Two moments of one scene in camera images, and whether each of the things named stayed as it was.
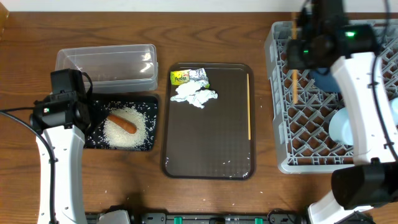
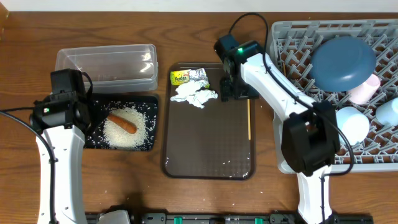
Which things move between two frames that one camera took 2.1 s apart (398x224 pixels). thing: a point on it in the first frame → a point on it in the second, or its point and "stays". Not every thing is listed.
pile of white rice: x=121 y=139 stays
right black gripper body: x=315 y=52 → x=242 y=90
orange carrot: x=125 y=125 stays
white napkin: x=189 y=92 stays
